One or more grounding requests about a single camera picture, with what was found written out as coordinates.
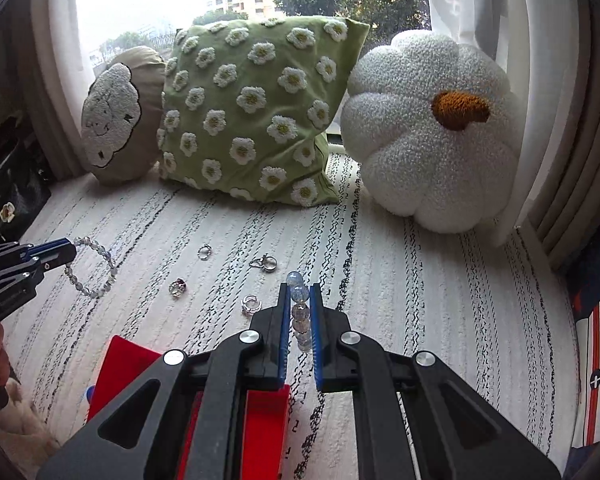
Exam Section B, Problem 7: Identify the blue crystal bead bracelet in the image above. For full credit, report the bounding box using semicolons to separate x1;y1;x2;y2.
63;235;119;299

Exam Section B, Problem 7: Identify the clear lilac bead bracelet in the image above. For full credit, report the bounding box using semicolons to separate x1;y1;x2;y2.
285;270;314;354

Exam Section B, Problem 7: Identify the silver ring with charm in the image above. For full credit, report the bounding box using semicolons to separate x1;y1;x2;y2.
248;252;278;274

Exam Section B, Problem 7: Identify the red jewelry box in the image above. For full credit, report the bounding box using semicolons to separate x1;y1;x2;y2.
85;334;292;480

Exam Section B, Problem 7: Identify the black bag with flower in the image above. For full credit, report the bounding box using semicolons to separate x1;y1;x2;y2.
0;112;55;244

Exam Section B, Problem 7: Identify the white black patterned bedspread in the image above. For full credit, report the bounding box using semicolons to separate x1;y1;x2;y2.
0;152;581;480

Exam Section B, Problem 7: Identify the beige sheep face pillow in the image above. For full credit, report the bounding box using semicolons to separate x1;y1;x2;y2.
81;46;166;186

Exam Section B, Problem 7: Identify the small silver ear cuff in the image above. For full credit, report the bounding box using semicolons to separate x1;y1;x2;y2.
242;295;262;318

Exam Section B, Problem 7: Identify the white red blue fabric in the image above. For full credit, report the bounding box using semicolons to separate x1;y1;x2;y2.
564;266;600;479

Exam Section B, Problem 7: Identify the green daisy pillow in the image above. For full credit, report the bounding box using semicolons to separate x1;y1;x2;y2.
157;16;370;208

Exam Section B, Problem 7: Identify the white pumpkin plush pillow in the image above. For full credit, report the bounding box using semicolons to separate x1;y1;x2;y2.
340;29;524;233

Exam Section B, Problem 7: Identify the white curtain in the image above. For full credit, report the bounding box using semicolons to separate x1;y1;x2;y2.
428;0;580;245

